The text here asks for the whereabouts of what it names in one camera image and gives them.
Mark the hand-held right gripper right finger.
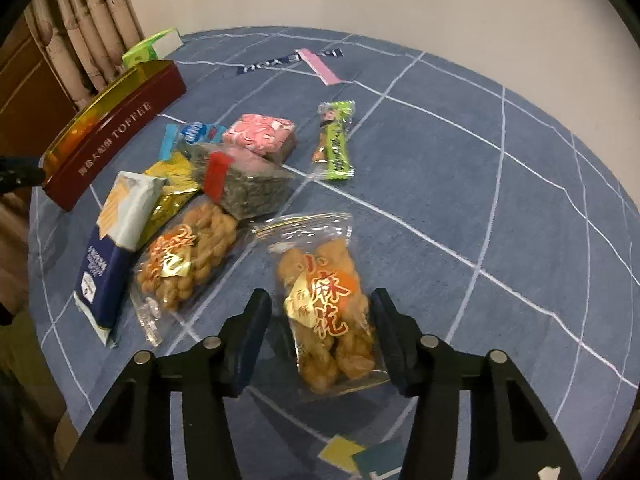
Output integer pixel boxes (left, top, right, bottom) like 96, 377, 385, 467
370, 287, 583, 480

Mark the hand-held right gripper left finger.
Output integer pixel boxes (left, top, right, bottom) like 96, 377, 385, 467
60, 287, 273, 480

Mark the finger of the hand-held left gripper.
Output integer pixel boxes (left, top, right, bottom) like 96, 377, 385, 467
0, 156, 46, 194

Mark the fried dough twist packet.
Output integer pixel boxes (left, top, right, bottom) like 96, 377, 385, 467
255, 212, 391, 401
130, 195, 251, 346

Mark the white and blue snack packet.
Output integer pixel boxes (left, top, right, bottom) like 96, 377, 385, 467
73, 171, 167, 347

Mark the red tin box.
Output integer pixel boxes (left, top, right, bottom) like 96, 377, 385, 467
40, 60, 188, 212

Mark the sesame block packet red label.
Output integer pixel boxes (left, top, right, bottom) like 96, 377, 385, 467
187, 142, 296, 221

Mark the gold foil snack packet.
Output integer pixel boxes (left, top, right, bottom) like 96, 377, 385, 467
142, 152, 203, 246

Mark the blue candy wrapper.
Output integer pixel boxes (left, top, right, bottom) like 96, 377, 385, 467
159, 121, 228, 161

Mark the wooden cabinet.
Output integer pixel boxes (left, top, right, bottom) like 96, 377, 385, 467
0, 25, 76, 156

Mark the beige curtain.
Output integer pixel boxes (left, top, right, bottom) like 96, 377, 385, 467
22, 0, 146, 111

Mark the blue checked blanket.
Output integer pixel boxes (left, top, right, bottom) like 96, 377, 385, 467
27, 27, 638, 480

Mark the pink snack packet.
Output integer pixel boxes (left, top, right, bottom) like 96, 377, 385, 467
220, 146, 281, 177

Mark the green and white box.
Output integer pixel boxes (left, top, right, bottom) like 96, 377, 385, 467
121, 28, 182, 68

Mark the green snack bar packet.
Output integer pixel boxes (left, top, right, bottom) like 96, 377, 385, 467
310, 100, 357, 181

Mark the pink patterned snack block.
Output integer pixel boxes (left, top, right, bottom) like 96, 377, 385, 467
221, 113, 297, 163

